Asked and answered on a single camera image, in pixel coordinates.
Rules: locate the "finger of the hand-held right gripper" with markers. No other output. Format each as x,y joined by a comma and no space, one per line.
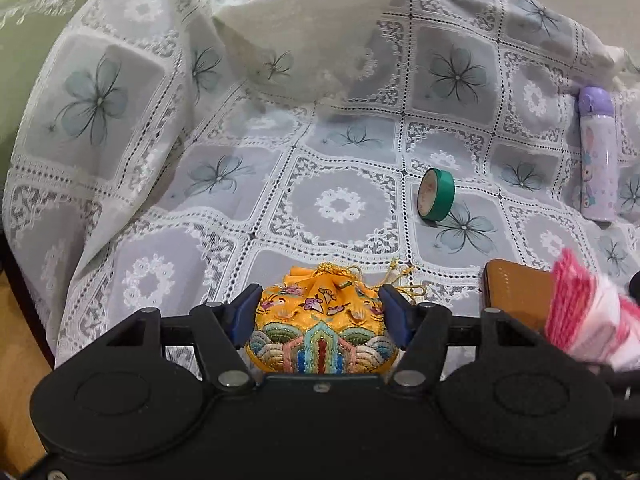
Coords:
635,285

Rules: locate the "pink-edged white handkerchief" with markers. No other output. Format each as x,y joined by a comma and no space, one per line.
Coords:
595,320

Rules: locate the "purple water bottle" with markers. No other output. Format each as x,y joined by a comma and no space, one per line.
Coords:
596,155

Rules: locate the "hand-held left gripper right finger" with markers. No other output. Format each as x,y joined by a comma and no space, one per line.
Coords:
395,317

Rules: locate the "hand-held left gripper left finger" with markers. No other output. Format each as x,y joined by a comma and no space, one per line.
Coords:
245,312

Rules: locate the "yellow embroidered pouch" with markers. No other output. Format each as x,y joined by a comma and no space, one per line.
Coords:
320,310

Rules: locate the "green tape roll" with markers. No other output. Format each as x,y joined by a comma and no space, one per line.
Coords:
436,195

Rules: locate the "brown studded case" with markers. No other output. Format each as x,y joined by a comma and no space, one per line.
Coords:
515,290

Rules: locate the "white lace floral tablecloth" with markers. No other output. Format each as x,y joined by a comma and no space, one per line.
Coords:
325,160

